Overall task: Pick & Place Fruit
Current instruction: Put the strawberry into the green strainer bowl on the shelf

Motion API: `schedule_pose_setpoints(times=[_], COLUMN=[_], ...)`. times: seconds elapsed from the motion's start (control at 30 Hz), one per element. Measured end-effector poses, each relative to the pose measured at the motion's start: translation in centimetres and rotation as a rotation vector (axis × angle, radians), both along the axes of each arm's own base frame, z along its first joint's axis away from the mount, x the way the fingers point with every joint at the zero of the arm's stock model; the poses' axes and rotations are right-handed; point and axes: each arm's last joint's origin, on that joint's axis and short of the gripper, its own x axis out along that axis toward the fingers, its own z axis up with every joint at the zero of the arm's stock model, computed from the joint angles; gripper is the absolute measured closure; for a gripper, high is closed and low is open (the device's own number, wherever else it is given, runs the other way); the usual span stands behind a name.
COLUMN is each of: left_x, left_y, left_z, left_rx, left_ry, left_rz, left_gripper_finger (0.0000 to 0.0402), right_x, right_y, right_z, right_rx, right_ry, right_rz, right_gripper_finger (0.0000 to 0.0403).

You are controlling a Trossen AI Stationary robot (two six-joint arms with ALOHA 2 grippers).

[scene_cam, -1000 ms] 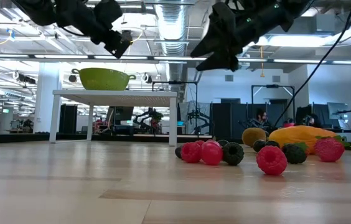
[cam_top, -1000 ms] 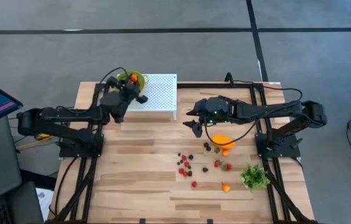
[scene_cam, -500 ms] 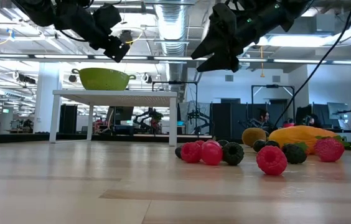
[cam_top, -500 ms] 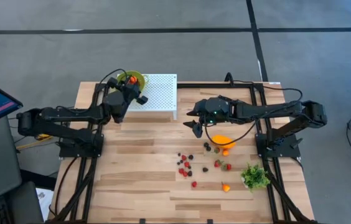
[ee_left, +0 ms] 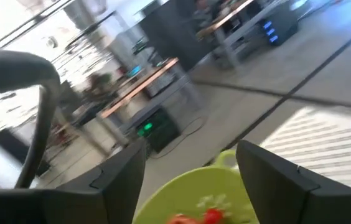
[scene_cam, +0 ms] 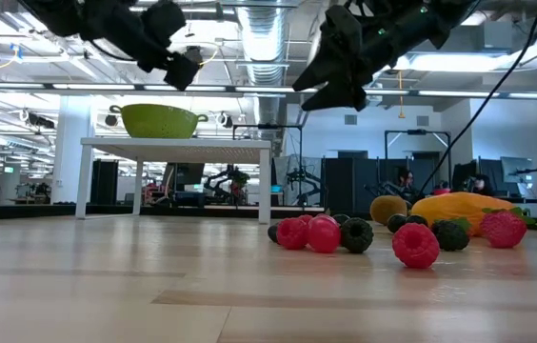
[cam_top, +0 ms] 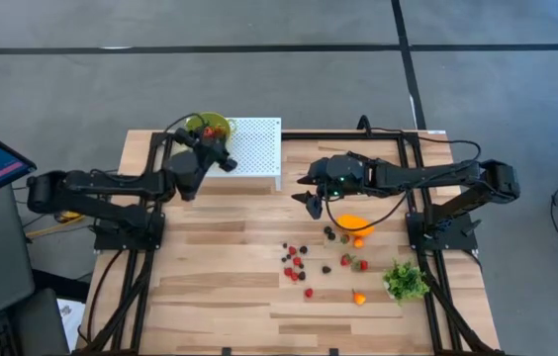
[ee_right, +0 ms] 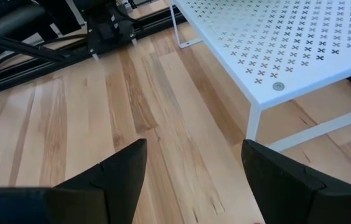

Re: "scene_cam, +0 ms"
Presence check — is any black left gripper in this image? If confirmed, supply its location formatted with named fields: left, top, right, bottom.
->
left=82, top=11, right=202, bottom=91

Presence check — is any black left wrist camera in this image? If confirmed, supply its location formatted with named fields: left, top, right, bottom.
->
left=139, top=0, right=188, bottom=47

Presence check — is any dark background monitor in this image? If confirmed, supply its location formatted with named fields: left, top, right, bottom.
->
left=162, top=162, right=207, bottom=192

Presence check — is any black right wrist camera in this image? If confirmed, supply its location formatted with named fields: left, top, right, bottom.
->
left=319, top=4, right=364, bottom=54

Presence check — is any white perforated shelf riser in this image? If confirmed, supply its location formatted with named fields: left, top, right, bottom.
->
left=75, top=136, right=273, bottom=225

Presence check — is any tall black cabinet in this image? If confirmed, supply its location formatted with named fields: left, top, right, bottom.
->
left=89, top=159, right=120, bottom=206

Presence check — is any large silver ribbed duct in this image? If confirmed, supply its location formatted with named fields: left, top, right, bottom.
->
left=237, top=0, right=294, bottom=126

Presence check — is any yellow hanging cord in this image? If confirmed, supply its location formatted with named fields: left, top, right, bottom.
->
left=396, top=71, right=406, bottom=120

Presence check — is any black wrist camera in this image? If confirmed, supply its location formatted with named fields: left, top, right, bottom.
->
left=139, top=0, right=188, bottom=47
left=319, top=4, right=364, bottom=54

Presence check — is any person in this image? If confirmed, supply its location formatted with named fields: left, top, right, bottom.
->
left=395, top=169, right=416, bottom=192
left=467, top=173, right=493, bottom=196

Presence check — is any white square pillar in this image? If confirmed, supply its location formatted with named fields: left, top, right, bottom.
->
left=51, top=94, right=93, bottom=206

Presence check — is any red toy raspberry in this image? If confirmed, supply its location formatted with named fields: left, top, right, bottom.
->
left=275, top=217, right=309, bottom=252
left=391, top=222, right=441, bottom=271

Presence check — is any yellow orange toy mango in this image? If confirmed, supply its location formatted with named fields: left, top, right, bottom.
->
left=410, top=192, right=517, bottom=238

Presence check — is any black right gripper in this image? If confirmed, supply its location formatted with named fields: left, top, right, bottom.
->
left=291, top=9, right=422, bottom=111

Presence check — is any long ceiling light rail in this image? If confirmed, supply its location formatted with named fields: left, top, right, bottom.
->
left=0, top=79, right=537, bottom=102

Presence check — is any black metal table frame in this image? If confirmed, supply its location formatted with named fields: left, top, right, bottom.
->
left=0, top=203, right=327, bottom=221

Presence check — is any background computer monitor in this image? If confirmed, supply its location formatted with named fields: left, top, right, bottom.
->
left=500, top=155, right=535, bottom=185

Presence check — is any green colander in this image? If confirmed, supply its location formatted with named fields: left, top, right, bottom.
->
left=109, top=103, right=209, bottom=140

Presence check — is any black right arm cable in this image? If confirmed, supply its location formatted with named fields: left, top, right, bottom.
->
left=417, top=0, right=537, bottom=197

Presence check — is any brown toy kiwi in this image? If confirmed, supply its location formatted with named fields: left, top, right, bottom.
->
left=368, top=194, right=410, bottom=227

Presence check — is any black partition panel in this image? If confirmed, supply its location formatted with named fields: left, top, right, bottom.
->
left=323, top=151, right=441, bottom=215

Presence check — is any black background rig frame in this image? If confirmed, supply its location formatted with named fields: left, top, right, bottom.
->
left=384, top=129, right=453, bottom=192
left=231, top=122, right=305, bottom=207

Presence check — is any red toy cherry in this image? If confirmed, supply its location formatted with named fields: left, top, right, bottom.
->
left=306, top=213, right=343, bottom=254

